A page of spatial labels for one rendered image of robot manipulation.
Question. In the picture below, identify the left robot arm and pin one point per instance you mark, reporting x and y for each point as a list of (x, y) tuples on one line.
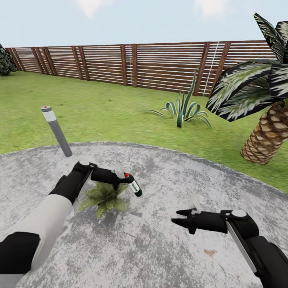
[(28, 245)]

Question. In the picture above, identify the insectifuge atomizer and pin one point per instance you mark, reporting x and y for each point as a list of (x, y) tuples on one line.
[(134, 185)]

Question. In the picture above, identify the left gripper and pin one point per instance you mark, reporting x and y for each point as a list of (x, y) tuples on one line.
[(111, 178)]

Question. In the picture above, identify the pot plant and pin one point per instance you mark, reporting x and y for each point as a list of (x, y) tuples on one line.
[(103, 195)]

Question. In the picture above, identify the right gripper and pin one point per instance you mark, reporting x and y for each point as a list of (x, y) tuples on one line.
[(194, 221)]

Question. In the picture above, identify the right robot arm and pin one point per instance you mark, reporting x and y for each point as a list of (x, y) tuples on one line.
[(266, 260)]

